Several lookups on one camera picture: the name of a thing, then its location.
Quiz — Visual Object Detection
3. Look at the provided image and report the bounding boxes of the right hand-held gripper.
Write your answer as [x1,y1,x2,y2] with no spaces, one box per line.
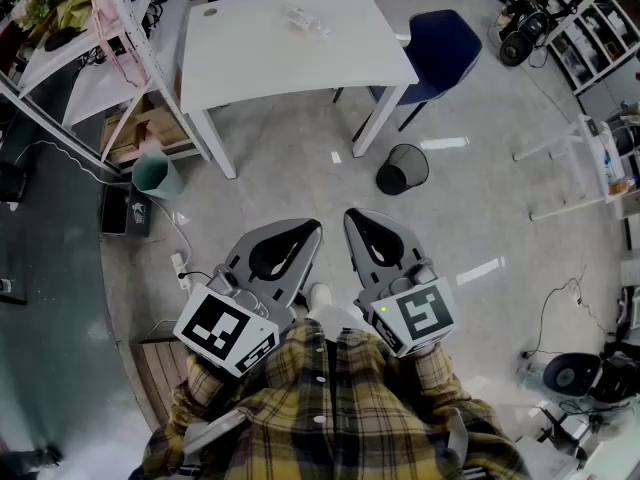
[342,206,457,360]

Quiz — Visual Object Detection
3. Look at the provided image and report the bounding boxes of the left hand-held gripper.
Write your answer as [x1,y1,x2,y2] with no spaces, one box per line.
[172,217,324,380]

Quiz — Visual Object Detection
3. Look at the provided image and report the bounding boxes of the black mesh waste bin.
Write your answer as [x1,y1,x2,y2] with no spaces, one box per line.
[375,143,430,197]

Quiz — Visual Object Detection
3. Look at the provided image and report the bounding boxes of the clear plastic bottle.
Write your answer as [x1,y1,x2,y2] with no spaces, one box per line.
[283,3,332,39]

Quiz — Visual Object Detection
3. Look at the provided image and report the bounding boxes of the person's left forearm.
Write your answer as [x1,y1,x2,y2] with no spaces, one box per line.
[169,352,251,434]

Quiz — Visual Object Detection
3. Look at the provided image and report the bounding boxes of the person's right forearm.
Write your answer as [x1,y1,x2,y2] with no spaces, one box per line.
[394,342,496,434]

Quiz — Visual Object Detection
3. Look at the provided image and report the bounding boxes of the person's white trousers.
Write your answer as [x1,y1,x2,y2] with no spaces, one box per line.
[304,303,374,343]

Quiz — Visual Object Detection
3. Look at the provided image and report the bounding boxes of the white power strip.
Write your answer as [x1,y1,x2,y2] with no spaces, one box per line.
[170,251,192,289]

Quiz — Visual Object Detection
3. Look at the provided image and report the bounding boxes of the green plastic bin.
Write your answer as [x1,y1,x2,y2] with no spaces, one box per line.
[132,150,185,200]

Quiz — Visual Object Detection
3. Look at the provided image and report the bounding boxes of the wooden slat pallet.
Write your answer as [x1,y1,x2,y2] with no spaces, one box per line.
[129,340,194,429]

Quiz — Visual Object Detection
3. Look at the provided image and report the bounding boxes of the person's yellow plaid shirt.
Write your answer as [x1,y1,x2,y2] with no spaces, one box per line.
[142,317,531,480]

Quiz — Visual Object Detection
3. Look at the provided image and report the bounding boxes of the black box with white logo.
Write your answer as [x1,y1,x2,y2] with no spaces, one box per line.
[99,182,154,239]

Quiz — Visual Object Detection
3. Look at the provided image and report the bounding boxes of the cardboard box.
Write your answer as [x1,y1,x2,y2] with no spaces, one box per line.
[143,106,189,148]
[102,112,151,163]

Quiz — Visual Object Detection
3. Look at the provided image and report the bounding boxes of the blue chair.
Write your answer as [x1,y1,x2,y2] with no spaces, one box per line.
[352,9,484,143]

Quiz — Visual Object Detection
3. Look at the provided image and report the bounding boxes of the black round device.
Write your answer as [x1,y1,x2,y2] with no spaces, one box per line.
[542,351,601,399]

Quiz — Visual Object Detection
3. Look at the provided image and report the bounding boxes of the white side table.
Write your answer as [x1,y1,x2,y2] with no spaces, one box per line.
[513,112,634,222]

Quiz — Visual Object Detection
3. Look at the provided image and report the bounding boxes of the black floor machine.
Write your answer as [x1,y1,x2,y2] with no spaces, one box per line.
[499,0,551,67]

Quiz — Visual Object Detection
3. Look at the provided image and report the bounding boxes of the black equipment case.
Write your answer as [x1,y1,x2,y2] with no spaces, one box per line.
[589,355,640,404]

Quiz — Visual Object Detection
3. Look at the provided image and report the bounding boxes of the white metal shelf rack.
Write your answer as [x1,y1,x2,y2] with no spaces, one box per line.
[0,0,214,179]

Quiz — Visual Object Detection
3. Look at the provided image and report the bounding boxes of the white cubby shelf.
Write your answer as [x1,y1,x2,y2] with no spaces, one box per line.
[519,0,640,97]

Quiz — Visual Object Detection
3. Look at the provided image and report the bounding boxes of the pale pink wrapped bundle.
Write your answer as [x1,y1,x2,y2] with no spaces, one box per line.
[92,0,151,89]

